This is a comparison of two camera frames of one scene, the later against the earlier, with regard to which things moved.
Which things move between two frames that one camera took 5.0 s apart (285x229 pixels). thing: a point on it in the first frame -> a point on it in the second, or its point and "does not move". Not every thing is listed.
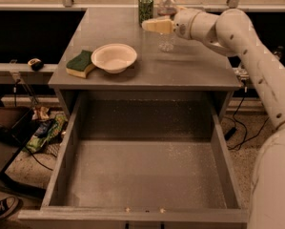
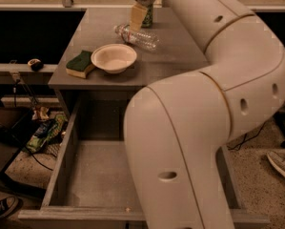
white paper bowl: [113, 57] does not move
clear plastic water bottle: [166, 10] -> [140, 38]
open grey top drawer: [144, 160] does not move
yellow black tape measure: [35, 64] does not move
